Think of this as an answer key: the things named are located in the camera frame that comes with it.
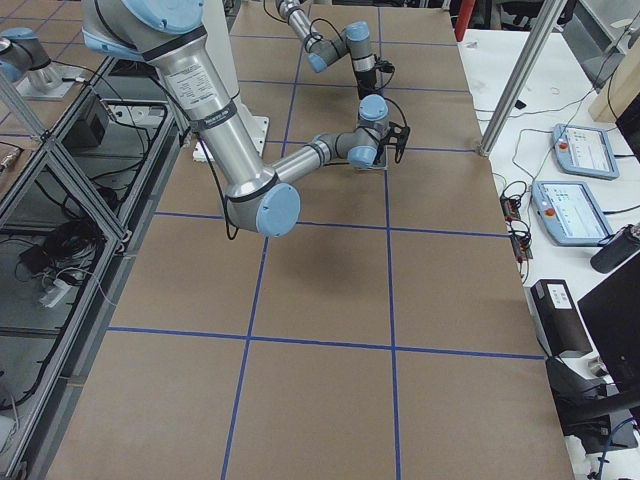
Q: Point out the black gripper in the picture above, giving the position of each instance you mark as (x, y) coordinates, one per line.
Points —
(365, 83)

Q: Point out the pink and grey towel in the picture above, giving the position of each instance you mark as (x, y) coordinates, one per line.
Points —
(377, 166)

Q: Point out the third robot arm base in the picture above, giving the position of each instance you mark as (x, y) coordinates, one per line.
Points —
(25, 63)

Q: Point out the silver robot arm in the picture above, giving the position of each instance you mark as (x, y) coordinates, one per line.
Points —
(353, 41)
(171, 37)

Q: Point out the orange circuit board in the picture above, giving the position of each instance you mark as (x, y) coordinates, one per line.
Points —
(510, 208)

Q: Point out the upper teach pendant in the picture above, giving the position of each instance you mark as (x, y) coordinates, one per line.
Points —
(584, 151)

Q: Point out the teach pendant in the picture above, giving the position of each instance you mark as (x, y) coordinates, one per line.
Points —
(584, 151)
(570, 213)

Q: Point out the lower teach pendant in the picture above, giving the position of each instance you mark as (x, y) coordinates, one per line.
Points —
(570, 213)

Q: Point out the black box with label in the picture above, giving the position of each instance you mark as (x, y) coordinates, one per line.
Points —
(560, 322)

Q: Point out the black computer monitor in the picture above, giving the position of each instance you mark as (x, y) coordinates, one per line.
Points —
(611, 314)

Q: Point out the white power strip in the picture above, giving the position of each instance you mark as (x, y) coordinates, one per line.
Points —
(55, 293)

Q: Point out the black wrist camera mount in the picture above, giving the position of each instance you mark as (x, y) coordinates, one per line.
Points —
(397, 137)

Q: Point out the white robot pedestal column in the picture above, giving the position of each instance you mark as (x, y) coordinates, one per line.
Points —
(218, 47)

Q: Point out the aluminium frame post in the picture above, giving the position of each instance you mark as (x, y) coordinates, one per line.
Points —
(536, 40)

